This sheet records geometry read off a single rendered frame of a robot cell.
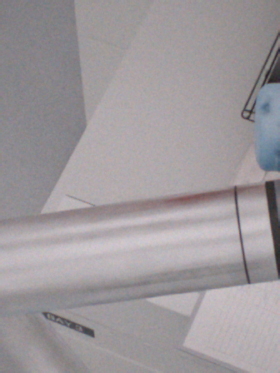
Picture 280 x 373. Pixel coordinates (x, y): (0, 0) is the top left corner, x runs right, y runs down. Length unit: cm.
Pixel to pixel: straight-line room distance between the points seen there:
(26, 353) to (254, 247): 34
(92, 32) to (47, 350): 108
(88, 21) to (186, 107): 46
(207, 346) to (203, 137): 41
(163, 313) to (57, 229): 54
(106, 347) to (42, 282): 74
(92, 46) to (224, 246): 134
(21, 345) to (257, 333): 36
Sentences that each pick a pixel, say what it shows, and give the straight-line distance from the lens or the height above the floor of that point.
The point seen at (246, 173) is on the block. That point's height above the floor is 91.
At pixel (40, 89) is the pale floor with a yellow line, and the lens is 266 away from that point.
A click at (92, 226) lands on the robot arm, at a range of 81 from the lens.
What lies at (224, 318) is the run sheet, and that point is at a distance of 132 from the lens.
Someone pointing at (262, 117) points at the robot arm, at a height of 144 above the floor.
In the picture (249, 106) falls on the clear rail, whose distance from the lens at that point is 154.
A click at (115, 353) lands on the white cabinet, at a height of 73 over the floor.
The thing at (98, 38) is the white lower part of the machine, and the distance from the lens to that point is 208.
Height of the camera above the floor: 218
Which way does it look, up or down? 61 degrees down
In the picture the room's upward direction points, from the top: 2 degrees counter-clockwise
